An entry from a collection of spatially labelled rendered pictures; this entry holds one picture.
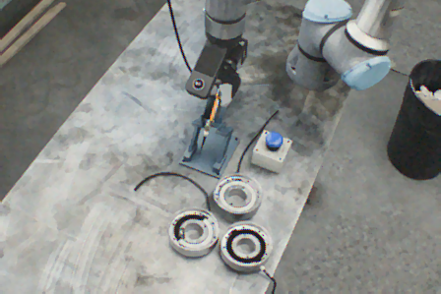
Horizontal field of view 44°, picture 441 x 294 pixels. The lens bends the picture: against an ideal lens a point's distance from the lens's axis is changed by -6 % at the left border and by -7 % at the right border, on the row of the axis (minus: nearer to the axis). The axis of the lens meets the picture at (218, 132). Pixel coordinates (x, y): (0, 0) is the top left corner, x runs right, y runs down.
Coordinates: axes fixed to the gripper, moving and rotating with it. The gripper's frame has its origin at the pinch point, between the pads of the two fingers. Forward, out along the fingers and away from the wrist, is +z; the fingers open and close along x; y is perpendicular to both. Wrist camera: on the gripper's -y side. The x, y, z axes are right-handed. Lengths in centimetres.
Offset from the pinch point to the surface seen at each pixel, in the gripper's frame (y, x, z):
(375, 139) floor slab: 91, -43, 103
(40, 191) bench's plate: -28.3, 29.3, 14.6
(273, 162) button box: -0.2, -14.9, 13.0
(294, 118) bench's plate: 17.5, -14.8, 17.6
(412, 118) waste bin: 79, -52, 69
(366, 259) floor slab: 31, -54, 99
